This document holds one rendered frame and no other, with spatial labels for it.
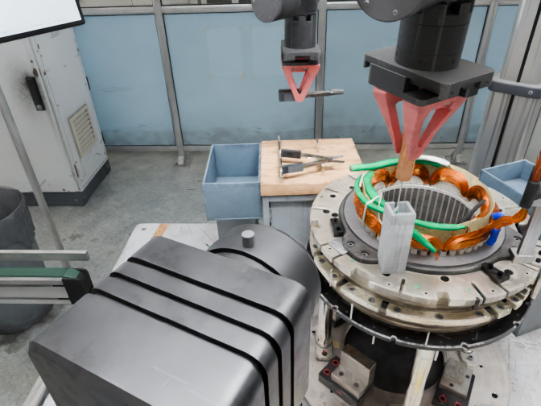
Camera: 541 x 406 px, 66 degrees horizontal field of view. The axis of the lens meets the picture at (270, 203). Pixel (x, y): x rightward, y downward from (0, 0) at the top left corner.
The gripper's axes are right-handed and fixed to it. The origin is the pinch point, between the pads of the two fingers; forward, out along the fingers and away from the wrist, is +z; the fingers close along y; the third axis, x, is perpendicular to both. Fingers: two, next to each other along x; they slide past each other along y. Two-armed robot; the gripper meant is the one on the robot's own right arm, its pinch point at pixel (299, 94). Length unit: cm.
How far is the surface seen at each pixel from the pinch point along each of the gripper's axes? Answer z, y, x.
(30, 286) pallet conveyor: 47, 2, -66
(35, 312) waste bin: 114, -52, -109
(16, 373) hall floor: 120, -26, -108
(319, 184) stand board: 12.3, 13.6, 3.0
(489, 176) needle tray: 11.6, 12.9, 34.5
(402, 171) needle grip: -4.9, 40.1, 7.8
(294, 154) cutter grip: 9.6, 6.2, -1.1
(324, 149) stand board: 11.8, -0.1, 5.6
